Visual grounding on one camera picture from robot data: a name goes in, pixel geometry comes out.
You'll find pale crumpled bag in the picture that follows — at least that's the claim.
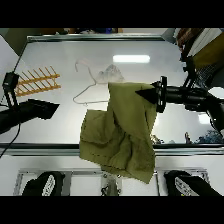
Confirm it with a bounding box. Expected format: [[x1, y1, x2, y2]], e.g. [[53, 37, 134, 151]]
[[96, 63, 126, 85]]

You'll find orange wooden rack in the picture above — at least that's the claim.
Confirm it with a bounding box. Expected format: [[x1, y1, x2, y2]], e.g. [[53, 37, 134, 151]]
[[14, 65, 62, 98]]

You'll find white wire clothes hanger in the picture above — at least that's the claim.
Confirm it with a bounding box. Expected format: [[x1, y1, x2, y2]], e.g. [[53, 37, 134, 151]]
[[72, 61, 112, 107]]

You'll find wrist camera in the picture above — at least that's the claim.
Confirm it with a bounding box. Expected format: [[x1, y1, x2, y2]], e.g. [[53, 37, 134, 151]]
[[2, 71, 20, 108], [181, 56, 198, 88]]

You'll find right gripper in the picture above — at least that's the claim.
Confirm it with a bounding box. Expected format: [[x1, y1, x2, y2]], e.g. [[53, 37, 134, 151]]
[[151, 75, 169, 114]]

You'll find silver frame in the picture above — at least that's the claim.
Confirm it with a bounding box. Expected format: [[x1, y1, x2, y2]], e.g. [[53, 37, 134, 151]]
[[0, 33, 224, 197]]

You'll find black cable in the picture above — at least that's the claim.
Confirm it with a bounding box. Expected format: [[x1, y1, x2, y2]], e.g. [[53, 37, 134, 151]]
[[0, 122, 22, 160]]

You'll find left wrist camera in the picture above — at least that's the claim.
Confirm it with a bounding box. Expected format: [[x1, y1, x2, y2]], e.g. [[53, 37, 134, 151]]
[[2, 71, 20, 108]]

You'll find olive green garment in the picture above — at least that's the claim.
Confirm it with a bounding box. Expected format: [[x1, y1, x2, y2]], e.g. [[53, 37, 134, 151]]
[[78, 81, 158, 185]]

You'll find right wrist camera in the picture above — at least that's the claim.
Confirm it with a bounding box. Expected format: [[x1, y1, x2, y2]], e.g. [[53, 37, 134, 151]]
[[181, 56, 198, 88]]

